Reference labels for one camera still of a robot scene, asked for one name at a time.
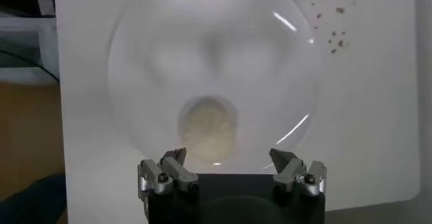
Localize black power cable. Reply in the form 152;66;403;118
0;49;60;84

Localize scattered brown crumbs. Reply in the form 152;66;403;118
308;0;357;56

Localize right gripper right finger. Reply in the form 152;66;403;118
268;147;328;198

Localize white shelf stand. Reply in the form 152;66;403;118
0;7;61;85

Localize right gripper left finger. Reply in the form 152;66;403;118
136;146;200;201

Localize white round plate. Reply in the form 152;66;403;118
107;0;323;175

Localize white steamed baozi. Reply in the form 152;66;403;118
178;95;239;165

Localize dark rounded robot base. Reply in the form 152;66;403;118
0;173;68;224

